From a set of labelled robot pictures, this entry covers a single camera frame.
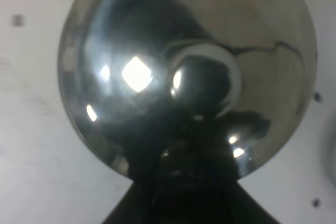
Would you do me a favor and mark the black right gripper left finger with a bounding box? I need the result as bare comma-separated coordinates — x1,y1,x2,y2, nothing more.
100,176,158,224

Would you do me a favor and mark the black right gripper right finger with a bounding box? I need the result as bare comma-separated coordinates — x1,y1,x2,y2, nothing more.
223,176,284,224

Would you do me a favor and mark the stainless steel teapot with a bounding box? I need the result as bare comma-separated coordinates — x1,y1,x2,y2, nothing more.
58,0,317,182

